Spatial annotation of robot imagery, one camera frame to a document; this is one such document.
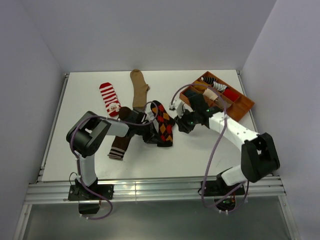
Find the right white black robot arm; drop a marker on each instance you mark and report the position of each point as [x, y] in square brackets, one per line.
[259, 156]

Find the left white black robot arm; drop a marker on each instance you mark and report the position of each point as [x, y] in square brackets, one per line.
[87, 135]

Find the dark teal rolled sock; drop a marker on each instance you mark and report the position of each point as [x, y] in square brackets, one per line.
[190, 93]

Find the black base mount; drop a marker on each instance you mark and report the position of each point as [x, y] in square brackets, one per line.
[226, 199]
[89, 203]

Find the orange compartment organizer tray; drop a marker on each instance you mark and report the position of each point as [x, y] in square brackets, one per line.
[236, 111]

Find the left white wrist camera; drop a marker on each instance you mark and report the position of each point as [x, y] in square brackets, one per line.
[150, 113]

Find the aluminium frame rail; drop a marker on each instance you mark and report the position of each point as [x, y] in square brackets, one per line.
[155, 190]

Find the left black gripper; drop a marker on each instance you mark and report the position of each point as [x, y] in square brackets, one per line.
[152, 136]

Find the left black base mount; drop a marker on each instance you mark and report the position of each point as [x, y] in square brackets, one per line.
[89, 203]

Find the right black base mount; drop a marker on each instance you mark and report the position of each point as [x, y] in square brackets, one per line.
[226, 199]

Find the red white striped santa sock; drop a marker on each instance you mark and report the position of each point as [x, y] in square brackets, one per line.
[110, 99]

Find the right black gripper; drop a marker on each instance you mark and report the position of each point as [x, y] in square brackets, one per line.
[183, 127]

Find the cream rolled sock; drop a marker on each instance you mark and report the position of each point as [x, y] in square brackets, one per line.
[210, 94]

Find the tan beige sock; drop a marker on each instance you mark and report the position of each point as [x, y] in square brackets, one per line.
[140, 89]

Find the brown striped cuff sock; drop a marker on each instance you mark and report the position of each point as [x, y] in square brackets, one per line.
[120, 144]

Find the red rolled sock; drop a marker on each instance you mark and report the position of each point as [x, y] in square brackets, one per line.
[230, 94]

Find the argyle patterned sock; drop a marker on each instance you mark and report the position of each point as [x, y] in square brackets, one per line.
[163, 124]

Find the grey rolled sock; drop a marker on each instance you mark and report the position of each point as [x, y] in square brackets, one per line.
[222, 103]

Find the mustard yellow rolled sock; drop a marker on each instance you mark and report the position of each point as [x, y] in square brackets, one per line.
[200, 86]

